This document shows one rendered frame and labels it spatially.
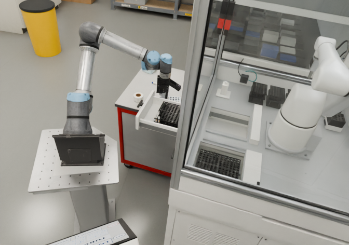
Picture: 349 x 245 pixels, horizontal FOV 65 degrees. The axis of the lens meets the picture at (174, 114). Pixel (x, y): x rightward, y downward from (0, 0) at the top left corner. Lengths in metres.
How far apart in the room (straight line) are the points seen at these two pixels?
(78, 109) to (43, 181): 0.42
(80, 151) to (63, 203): 0.95
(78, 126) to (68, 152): 0.15
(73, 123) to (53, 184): 0.33
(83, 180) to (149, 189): 0.95
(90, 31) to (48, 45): 2.47
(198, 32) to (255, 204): 0.77
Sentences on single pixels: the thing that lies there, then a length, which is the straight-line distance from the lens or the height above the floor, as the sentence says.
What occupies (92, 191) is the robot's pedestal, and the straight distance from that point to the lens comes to 1.82.
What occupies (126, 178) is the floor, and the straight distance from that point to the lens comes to 2.49.
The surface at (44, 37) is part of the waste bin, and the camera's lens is 4.02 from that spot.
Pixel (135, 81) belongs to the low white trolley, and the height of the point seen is 0.76.
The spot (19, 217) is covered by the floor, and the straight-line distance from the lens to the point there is 2.48.
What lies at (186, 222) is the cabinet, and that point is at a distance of 1.54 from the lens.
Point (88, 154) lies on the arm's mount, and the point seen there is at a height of 0.85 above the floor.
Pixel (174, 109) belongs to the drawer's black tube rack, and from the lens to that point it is 1.74.
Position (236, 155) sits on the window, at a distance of 1.07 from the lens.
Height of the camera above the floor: 2.02
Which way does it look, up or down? 41 degrees down
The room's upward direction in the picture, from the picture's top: 6 degrees clockwise
